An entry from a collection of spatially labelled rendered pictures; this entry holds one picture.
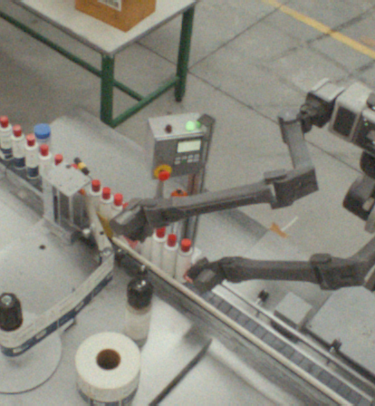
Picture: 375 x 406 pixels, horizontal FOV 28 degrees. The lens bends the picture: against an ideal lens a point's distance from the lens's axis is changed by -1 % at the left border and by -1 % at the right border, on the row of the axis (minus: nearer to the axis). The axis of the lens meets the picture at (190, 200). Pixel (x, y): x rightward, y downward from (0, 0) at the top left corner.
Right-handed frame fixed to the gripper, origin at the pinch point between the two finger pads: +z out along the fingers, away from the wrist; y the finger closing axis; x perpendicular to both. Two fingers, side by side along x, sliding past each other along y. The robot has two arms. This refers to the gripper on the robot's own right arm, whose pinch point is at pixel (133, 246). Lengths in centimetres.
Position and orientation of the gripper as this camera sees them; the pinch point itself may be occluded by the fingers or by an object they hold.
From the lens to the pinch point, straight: 239.0
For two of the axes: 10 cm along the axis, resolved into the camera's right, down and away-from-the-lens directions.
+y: 8.0, 5.0, -3.4
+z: -1.2, 6.8, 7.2
